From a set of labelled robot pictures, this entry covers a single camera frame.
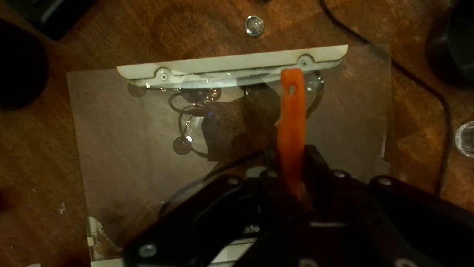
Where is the black mug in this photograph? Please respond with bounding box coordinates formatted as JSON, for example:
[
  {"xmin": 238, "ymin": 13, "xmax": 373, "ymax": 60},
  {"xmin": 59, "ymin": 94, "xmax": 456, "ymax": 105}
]
[{"xmin": 0, "ymin": 20, "xmax": 48, "ymax": 110}]

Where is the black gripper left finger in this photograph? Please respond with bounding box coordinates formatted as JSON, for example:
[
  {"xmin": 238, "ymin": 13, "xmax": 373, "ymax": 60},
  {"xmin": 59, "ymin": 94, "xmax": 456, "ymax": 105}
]
[{"xmin": 260, "ymin": 148, "xmax": 325, "ymax": 267}]

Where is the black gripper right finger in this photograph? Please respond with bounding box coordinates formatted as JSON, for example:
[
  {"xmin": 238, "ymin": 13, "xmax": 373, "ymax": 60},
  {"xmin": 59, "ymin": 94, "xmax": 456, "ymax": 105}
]
[{"xmin": 303, "ymin": 146, "xmax": 395, "ymax": 267}]

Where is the black floor cable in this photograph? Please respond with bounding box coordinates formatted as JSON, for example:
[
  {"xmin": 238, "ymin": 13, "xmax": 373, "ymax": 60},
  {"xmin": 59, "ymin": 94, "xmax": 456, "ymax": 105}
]
[{"xmin": 316, "ymin": 0, "xmax": 454, "ymax": 198}]

